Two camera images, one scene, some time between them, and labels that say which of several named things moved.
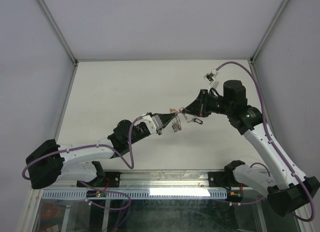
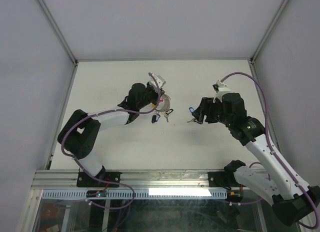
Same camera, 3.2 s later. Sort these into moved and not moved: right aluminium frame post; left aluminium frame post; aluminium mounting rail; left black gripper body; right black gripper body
Moved: right black gripper body; left black gripper body
Not moved: right aluminium frame post; left aluminium frame post; aluminium mounting rail
